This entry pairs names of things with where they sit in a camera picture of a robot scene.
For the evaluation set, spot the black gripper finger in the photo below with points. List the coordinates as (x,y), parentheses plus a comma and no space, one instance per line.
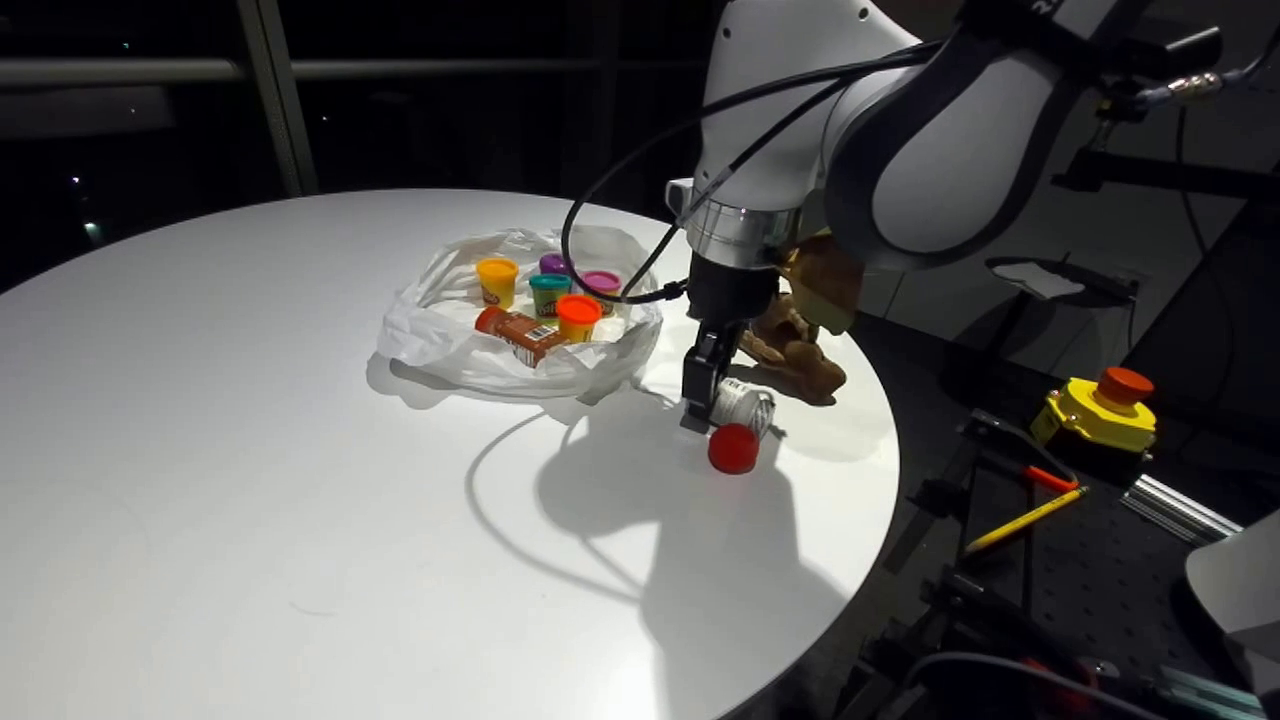
(721,361)
(692,384)

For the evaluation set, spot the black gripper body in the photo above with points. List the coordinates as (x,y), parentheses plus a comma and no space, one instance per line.
(728,298)

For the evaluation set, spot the white pill bottle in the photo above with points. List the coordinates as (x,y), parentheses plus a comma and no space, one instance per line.
(748,404)

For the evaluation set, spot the yellow tub pink lid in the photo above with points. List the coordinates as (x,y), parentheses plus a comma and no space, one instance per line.
(603,282)

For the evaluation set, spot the yellow tub red-orange lid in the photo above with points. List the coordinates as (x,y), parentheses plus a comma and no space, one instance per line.
(579,317)

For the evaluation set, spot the yellow tub teal lid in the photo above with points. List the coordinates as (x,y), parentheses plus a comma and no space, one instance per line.
(551,295)

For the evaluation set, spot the small purple tub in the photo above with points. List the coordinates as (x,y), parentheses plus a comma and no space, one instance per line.
(554,263)

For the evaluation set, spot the spice jar red lid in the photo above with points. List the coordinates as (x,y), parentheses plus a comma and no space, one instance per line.
(512,335)

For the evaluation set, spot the yellow tub orange-yellow lid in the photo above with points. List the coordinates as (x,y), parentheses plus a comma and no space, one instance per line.
(496,282)

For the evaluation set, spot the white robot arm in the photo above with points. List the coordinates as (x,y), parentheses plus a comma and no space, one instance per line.
(802,80)

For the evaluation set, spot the white crumpled plastic bag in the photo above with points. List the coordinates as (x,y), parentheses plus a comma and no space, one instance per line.
(454,353)

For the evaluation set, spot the small red tub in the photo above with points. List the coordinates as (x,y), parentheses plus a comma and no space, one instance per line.
(733,448)

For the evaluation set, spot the brown plush moose toy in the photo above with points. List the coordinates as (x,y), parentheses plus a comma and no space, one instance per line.
(802,366)

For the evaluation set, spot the grey paper sheet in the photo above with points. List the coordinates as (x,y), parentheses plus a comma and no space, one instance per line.
(1040,282)

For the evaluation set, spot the yellow pencil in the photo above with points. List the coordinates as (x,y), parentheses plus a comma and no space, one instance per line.
(1026,520)

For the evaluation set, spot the yellow emergency stop button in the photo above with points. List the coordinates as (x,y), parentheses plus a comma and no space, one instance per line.
(1101,411)

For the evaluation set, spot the aluminium profile bar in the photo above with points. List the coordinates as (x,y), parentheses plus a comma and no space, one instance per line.
(1181,507)

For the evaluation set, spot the white rounded casing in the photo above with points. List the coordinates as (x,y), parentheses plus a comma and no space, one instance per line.
(1243,587)

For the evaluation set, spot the wood-coloured wrist camera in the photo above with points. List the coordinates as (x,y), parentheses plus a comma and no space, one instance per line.
(827,282)

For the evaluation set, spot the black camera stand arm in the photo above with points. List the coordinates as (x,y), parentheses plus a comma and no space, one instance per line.
(1172,169)

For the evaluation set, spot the grey window frame post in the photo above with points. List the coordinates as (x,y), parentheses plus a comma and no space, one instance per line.
(283,101)

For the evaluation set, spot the grey window rail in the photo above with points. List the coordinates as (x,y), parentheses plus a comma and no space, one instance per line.
(267,68)

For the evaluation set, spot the black camera on stand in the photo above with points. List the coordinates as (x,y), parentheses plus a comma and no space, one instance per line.
(1186,51)

